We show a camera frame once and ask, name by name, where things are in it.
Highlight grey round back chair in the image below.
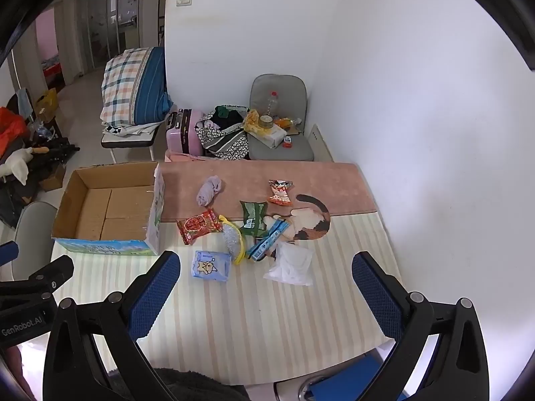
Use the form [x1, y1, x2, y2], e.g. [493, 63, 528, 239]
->
[12, 201, 59, 280]

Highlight white box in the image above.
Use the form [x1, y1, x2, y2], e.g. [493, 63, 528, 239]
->
[257, 127, 288, 149]

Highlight black white patterned bag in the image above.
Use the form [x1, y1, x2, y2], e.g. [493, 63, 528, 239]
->
[194, 104, 251, 160]

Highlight beige board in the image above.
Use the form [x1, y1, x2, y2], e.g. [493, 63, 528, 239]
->
[307, 123, 335, 163]

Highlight yellow cardboard box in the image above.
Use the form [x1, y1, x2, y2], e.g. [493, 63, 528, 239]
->
[33, 88, 59, 122]

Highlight dark fuzzy cloth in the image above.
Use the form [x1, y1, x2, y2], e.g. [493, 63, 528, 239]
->
[111, 368, 251, 401]

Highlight brown cardboard box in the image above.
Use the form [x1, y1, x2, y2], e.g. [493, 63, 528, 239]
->
[39, 163, 68, 193]

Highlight yellow plastic bag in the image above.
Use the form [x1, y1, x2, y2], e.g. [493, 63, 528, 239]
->
[243, 109, 262, 134]

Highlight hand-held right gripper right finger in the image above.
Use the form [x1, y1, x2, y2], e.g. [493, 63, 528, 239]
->
[352, 251, 490, 401]

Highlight pink suitcase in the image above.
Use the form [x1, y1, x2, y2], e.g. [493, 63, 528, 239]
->
[166, 109, 205, 157]

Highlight black folding trolley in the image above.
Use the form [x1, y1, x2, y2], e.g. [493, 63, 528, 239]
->
[0, 140, 80, 226]

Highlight orange cartoon snack packet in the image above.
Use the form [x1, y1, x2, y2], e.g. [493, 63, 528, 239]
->
[266, 179, 294, 206]

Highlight yellow clear plastic pouch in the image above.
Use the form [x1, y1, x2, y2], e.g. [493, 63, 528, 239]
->
[218, 215, 247, 266]

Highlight light blue cloth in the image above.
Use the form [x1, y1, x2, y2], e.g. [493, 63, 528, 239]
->
[17, 88, 35, 118]

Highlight blue chair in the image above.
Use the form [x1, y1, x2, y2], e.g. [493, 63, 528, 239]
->
[274, 343, 419, 401]

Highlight white plush goose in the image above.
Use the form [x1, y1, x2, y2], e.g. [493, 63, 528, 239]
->
[0, 146, 48, 184]

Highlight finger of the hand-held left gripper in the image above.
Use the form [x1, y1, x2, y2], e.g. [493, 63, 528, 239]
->
[0, 255, 75, 298]
[0, 241, 20, 267]

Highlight folded plaid quilt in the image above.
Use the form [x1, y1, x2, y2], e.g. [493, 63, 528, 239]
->
[101, 47, 174, 128]

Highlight pink cloth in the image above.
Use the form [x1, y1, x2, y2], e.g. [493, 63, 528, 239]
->
[165, 150, 210, 163]

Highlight white plastic bag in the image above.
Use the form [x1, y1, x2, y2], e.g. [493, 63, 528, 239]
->
[263, 242, 314, 287]

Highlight blue striped packet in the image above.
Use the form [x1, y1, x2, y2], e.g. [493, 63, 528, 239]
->
[246, 219, 290, 262]

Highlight purple sock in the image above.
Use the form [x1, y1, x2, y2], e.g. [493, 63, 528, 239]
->
[196, 175, 224, 207]

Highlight grey padded chair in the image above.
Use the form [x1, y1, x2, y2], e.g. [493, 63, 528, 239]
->
[248, 74, 315, 162]

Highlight white seat metal chair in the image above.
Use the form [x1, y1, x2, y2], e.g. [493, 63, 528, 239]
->
[100, 123, 166, 163]

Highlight blue tissue pack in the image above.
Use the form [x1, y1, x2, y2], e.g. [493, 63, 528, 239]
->
[191, 251, 232, 281]

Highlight red plastic bag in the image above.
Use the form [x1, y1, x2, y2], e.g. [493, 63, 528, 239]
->
[0, 106, 30, 155]

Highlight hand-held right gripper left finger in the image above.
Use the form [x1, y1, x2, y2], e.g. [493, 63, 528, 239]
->
[43, 251, 181, 401]

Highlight green snack packet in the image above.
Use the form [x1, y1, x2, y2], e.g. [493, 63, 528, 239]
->
[239, 200, 269, 237]

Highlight person's left forearm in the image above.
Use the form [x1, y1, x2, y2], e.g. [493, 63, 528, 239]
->
[0, 345, 36, 401]

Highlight red snack packet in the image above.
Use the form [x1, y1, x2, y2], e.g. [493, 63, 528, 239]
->
[176, 208, 223, 246]

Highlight glass sliding door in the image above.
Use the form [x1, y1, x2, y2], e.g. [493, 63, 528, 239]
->
[75, 0, 145, 78]

